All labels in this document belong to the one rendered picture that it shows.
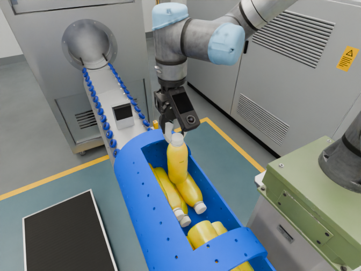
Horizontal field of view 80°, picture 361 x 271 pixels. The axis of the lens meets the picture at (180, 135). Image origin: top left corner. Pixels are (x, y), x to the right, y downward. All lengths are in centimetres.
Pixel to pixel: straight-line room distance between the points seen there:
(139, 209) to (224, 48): 45
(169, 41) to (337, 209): 52
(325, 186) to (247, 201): 147
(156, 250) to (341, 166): 49
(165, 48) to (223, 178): 179
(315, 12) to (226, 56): 149
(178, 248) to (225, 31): 45
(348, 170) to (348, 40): 125
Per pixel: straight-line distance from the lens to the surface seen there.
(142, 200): 62
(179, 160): 68
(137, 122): 128
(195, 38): 45
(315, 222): 62
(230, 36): 43
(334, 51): 184
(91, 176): 231
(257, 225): 91
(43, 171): 258
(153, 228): 58
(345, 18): 180
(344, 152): 65
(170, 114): 58
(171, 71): 51
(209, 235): 58
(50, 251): 188
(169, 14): 47
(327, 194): 63
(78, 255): 179
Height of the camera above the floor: 172
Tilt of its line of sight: 43 degrees down
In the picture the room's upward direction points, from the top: straight up
